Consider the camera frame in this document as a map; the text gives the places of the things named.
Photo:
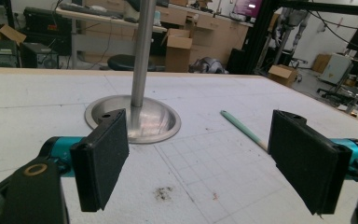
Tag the green pen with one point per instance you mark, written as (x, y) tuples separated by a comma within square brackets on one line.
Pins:
[(239, 126)]

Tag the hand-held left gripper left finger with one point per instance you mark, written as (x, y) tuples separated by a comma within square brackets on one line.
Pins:
[(105, 155)]

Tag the pale bottle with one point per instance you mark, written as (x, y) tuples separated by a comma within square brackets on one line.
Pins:
[(157, 18)]

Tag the grey humanoid robot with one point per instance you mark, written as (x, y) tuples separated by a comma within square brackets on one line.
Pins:
[(289, 25)]

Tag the open flat cardboard box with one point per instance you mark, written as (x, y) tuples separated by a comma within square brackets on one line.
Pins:
[(12, 32)]

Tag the wooden cabinets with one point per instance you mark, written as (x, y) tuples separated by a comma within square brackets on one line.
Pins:
[(217, 34)]

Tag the purple lit screen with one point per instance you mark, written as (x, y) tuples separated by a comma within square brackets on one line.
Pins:
[(248, 6)]

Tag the white desk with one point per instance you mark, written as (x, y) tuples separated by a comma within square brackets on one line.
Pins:
[(105, 20)]

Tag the black round stool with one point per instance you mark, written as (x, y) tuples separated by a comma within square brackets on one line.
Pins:
[(119, 62)]

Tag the white cabinet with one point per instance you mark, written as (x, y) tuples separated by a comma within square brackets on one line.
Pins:
[(335, 68)]

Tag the metal stand with round base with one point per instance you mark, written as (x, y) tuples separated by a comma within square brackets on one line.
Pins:
[(143, 46)]

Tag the grey bundle on floor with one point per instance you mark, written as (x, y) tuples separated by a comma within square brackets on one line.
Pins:
[(208, 66)]

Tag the small cardboard box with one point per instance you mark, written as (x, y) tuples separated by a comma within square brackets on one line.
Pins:
[(281, 74)]

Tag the black computer case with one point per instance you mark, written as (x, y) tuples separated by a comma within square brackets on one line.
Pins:
[(37, 56)]

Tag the grey keyboard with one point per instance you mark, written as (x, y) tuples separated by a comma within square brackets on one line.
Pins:
[(84, 9)]

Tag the tall open cardboard box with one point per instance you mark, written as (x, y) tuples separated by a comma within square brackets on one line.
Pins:
[(177, 56)]

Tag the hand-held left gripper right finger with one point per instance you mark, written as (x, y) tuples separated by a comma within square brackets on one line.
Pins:
[(304, 161)]

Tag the black metal frame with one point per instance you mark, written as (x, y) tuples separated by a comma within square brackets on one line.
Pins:
[(259, 37)]

